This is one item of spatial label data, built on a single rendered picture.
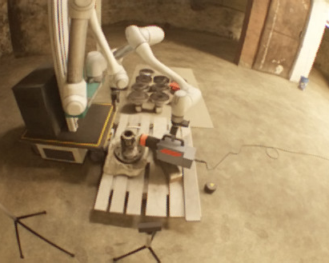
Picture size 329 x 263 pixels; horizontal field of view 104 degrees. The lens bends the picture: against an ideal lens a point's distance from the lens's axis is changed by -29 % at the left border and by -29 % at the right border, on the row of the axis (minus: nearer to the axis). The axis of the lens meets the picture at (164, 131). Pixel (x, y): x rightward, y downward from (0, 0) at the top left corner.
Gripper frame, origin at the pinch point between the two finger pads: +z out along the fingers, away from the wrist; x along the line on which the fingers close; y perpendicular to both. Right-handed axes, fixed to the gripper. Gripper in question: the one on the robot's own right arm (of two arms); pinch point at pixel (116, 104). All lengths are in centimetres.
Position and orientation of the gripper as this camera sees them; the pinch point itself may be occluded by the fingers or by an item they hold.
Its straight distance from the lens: 146.1
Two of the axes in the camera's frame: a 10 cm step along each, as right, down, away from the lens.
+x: 0.1, 6.5, -7.6
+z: -1.0, 7.6, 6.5
